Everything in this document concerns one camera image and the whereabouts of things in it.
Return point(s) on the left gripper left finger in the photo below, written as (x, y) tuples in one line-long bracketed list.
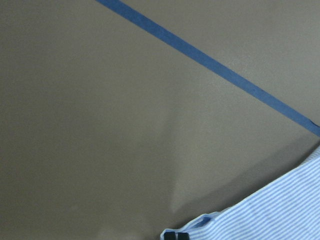
[(169, 235)]

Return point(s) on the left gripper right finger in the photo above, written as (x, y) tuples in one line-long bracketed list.
[(182, 236)]

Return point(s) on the light blue striped shirt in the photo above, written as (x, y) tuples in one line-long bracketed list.
[(287, 208)]

